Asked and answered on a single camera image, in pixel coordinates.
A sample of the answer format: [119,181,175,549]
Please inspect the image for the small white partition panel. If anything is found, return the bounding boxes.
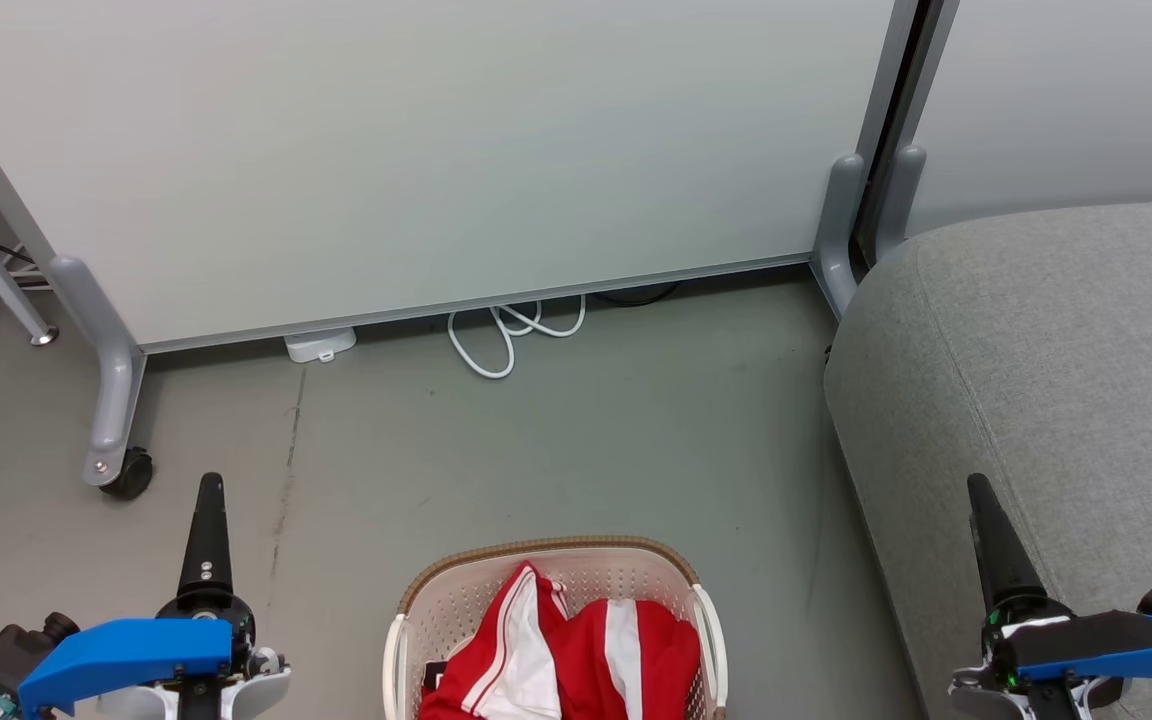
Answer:
[906,0,1152,241]

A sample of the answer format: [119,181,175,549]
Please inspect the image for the black cable under partition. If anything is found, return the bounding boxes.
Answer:
[591,282,682,307]

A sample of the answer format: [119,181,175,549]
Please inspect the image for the black caster wheel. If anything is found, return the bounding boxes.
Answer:
[99,447,155,501]

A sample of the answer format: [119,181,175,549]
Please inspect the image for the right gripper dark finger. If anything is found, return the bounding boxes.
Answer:
[966,473,1049,613]

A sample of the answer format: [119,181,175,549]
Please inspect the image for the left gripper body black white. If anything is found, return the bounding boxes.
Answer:
[101,590,293,720]

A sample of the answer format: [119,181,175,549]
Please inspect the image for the grey fabric sofa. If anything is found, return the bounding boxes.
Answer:
[823,197,1152,720]

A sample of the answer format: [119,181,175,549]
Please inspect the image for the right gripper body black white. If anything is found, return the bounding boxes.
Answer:
[948,597,1127,720]

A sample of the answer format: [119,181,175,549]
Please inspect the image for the white looped cable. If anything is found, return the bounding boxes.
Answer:
[447,295,588,381]

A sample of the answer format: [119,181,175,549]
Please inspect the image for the red garment thin white stripes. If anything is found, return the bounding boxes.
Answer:
[418,561,569,720]

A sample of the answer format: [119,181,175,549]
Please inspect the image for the white power adapter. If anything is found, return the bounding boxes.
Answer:
[283,327,358,364]

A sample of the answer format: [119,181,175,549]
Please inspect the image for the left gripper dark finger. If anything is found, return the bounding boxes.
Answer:
[179,473,236,601]

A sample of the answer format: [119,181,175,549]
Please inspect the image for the grey partition leg with caster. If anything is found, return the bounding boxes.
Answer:
[46,255,149,488]

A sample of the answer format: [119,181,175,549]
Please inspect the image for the blue left camera mount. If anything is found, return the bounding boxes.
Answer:
[16,617,235,717]

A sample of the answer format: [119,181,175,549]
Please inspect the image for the red garment wide white stripe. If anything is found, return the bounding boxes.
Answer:
[548,598,703,720]

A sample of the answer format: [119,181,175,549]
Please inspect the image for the large white partition panel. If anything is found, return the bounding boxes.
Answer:
[0,0,922,353]

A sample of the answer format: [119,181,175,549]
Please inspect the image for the cream perforated laundry basket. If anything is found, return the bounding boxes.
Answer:
[383,536,729,720]

